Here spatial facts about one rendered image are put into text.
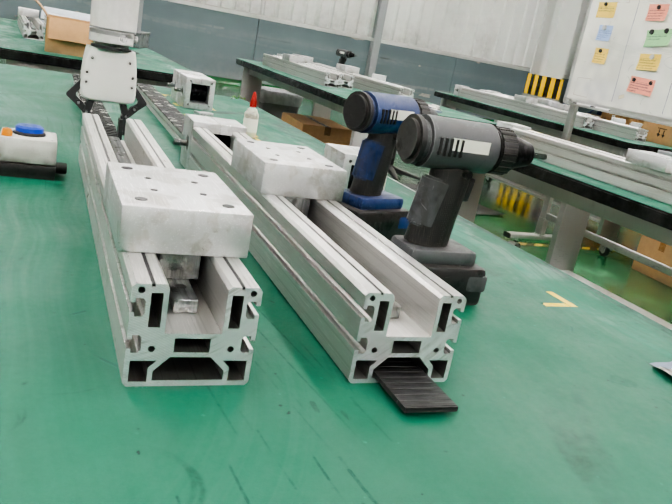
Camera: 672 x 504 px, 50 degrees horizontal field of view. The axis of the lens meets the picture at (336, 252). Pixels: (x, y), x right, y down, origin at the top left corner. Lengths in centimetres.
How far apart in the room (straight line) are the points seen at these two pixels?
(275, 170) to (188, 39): 1173
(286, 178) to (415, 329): 31
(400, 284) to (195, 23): 1197
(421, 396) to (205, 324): 19
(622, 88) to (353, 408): 383
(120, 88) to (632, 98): 325
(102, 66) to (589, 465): 112
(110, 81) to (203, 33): 1121
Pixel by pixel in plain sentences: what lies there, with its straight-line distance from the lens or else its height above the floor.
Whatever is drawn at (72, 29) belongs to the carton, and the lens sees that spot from 352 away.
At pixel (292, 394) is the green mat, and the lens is 60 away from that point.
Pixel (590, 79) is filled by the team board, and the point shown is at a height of 111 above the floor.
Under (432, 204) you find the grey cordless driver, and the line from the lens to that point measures 85.
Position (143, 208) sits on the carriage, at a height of 90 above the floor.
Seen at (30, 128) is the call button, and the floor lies 85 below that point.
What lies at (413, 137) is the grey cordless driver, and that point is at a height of 97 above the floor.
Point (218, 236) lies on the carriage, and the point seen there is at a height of 88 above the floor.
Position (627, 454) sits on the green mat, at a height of 78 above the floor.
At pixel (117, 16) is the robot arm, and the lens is 142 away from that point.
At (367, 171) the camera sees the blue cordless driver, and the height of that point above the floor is 88.
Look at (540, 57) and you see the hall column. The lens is 948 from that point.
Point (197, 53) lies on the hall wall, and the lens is 1264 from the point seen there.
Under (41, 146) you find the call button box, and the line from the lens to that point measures 117.
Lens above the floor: 106
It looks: 16 degrees down
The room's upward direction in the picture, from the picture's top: 11 degrees clockwise
